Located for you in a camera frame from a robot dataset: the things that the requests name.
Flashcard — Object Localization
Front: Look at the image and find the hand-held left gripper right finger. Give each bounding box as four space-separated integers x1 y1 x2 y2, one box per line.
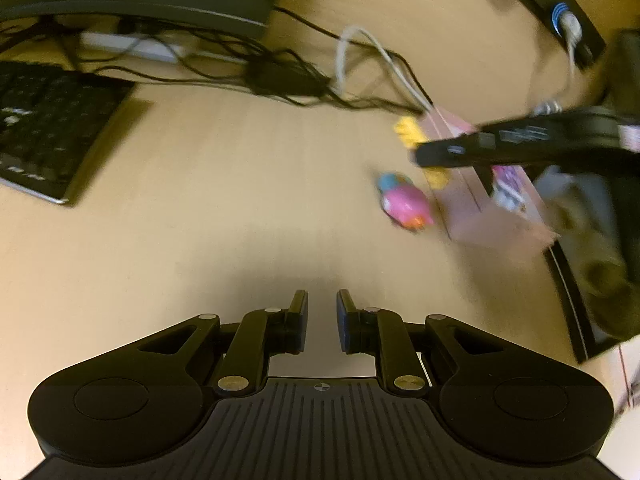
337 290 501 391

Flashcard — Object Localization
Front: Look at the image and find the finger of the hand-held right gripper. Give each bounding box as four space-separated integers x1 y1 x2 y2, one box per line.
412 109 621 168

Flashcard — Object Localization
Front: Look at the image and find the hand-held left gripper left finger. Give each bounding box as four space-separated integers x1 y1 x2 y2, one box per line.
140 290 308 393

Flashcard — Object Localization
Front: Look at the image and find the pink cardboard box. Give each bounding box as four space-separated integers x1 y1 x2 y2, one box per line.
417 107 561 261

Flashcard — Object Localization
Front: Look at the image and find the yellow toy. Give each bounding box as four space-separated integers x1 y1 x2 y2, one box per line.
394 116 451 190

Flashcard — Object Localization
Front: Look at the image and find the pink and teal toy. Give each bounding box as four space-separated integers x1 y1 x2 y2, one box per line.
377 172 435 233

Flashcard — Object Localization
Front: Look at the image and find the olive cloth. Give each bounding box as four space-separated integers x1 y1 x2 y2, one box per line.
550 175 635 342

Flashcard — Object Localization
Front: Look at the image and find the black power adapter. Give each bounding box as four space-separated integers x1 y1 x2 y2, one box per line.
244 57 332 97

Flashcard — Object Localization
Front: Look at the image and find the white power strip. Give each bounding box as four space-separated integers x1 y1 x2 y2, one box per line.
79 31 187 64

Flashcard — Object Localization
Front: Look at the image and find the black keyboard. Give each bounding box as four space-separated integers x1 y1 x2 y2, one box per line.
0 60 137 206

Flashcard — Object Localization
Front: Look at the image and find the grey cable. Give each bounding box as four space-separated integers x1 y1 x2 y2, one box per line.
336 26 437 115

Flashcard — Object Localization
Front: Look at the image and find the black cable bundle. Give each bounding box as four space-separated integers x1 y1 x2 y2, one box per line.
0 7 426 116

